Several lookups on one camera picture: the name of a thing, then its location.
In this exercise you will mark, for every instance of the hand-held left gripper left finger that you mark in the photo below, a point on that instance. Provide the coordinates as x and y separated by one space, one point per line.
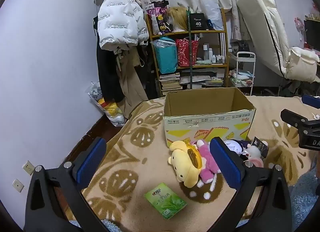
91 162

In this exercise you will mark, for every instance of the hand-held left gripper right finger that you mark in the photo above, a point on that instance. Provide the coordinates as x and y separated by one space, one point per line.
225 164

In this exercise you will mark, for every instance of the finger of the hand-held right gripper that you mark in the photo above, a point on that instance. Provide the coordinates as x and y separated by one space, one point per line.
290 117
310 100

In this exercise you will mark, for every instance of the pink plush toy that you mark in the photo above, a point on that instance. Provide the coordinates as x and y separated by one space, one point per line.
207 162

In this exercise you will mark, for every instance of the white plush toy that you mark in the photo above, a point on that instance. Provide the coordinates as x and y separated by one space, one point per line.
253 152

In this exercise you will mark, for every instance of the small black box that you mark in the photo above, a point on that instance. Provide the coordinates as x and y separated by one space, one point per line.
257 142

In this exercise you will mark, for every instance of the yellow dog plush toy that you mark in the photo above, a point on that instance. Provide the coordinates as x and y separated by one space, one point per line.
185 167

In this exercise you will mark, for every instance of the printed cardboard box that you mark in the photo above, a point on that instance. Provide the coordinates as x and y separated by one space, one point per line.
200 122

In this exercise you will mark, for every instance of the green tissue pack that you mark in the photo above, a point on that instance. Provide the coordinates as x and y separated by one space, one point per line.
165 200

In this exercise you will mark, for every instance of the beige patterned blanket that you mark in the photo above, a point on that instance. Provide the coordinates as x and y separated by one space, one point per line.
140 162

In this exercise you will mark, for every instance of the plastic bag of plush toys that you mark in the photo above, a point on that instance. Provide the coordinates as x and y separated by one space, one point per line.
110 112

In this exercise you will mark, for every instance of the blue fluffy cloth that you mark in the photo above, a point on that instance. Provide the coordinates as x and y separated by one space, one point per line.
307 197

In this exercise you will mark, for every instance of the black monitor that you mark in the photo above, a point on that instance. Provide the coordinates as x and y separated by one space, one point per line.
312 34

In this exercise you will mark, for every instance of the white utility cart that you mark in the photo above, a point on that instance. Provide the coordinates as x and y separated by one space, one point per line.
246 54

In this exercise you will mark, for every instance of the pink fan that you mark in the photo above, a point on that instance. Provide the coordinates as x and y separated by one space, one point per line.
300 24

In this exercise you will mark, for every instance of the beige hanging garment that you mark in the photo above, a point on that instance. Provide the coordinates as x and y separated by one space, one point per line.
130 89

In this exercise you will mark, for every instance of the black hanging garment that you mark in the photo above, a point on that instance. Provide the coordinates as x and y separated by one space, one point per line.
107 77

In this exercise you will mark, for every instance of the pile of papers and magazines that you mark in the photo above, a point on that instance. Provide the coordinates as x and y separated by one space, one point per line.
202 78

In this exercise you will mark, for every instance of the cream recliner chair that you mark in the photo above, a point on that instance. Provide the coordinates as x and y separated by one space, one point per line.
265 22

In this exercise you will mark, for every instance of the row of toiletry bottles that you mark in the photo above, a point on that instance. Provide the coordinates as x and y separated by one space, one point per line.
215 57

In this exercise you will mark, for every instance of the stack of books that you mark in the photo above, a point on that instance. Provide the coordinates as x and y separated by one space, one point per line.
171 82

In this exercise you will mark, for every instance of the green pole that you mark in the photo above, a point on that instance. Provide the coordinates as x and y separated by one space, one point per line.
191 54

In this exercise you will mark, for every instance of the red gift bag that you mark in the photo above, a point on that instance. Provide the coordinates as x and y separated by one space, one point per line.
183 52

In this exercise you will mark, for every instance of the teal bag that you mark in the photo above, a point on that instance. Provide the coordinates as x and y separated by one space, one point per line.
166 57

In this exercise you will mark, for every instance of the wooden shelf unit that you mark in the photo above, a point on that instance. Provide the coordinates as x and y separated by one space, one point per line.
200 33

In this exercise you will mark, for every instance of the translucent plastic bag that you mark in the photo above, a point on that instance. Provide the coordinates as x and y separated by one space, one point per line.
212 12

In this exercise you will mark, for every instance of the black box marked 40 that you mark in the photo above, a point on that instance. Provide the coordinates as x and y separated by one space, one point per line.
198 22

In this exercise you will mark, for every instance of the white puffer jacket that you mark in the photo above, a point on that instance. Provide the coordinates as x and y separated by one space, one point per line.
117 22

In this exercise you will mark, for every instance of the blonde wig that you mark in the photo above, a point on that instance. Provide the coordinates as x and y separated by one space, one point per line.
176 18

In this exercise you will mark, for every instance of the purple printed packet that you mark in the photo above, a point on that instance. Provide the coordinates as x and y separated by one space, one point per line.
160 19

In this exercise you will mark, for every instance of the white wall socket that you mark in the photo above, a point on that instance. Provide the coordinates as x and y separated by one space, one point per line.
28 167
18 185

